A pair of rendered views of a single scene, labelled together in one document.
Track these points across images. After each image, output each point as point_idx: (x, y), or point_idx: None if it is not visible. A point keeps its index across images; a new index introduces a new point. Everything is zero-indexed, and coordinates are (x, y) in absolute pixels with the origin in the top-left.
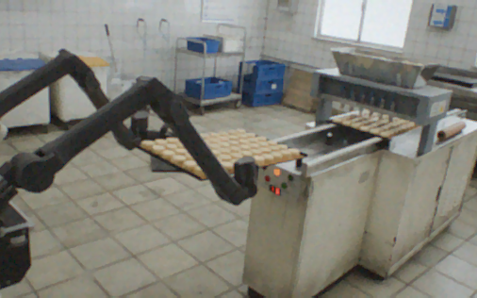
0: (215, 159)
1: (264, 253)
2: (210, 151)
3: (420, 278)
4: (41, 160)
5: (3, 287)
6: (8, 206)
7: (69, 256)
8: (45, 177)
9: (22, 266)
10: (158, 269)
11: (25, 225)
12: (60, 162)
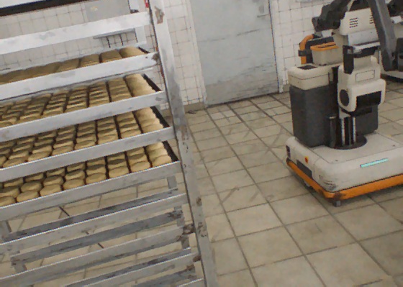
0: (381, 27)
1: None
2: (379, 20)
3: None
4: (324, 6)
5: (345, 73)
6: (325, 25)
7: None
8: (324, 14)
9: (350, 66)
10: None
11: (355, 46)
12: (328, 8)
